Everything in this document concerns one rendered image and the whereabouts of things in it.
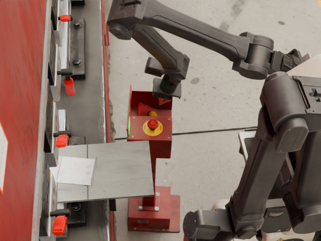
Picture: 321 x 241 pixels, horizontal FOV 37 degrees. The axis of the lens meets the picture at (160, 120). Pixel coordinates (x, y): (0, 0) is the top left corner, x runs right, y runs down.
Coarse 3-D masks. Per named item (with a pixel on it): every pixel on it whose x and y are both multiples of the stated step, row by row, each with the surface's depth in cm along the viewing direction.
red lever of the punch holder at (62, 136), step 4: (60, 132) 111; (64, 132) 111; (68, 132) 111; (56, 136) 112; (60, 136) 107; (64, 136) 107; (68, 136) 112; (56, 140) 105; (60, 140) 104; (64, 140) 105; (56, 144) 104; (60, 144) 104; (64, 144) 104
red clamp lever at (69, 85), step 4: (60, 72) 125; (64, 72) 125; (68, 72) 125; (72, 72) 125; (68, 76) 126; (64, 80) 127; (68, 80) 127; (72, 80) 128; (64, 84) 128; (68, 84) 128; (72, 84) 129; (68, 88) 129; (72, 88) 130; (68, 92) 131; (72, 92) 131
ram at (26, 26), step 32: (0, 0) 70; (32, 0) 97; (0, 32) 69; (32, 32) 95; (0, 64) 67; (32, 64) 93; (0, 96) 66; (32, 96) 91; (32, 128) 89; (32, 160) 87; (0, 192) 63; (32, 192) 85; (0, 224) 62; (32, 224) 83
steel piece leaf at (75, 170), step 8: (64, 160) 138; (72, 160) 138; (80, 160) 138; (88, 160) 138; (96, 160) 138; (64, 168) 136; (72, 168) 136; (80, 168) 136; (88, 168) 136; (64, 176) 134; (72, 176) 134; (80, 176) 135; (88, 176) 135; (80, 184) 133; (88, 184) 133
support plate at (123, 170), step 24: (96, 144) 141; (120, 144) 142; (144, 144) 142; (96, 168) 137; (120, 168) 137; (144, 168) 137; (72, 192) 132; (96, 192) 132; (120, 192) 132; (144, 192) 132
